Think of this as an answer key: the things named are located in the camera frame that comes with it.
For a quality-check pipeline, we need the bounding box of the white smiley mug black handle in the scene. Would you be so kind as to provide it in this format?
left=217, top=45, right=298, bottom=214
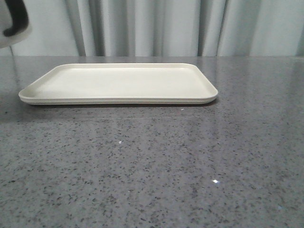
left=0, top=0, right=32, bottom=48

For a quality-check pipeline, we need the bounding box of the cream rectangular plastic tray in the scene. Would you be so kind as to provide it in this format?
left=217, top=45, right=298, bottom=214
left=19, top=63, right=218, bottom=105

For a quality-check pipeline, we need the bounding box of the grey pleated curtain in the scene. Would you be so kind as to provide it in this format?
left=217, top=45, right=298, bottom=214
left=0, top=0, right=304, bottom=57

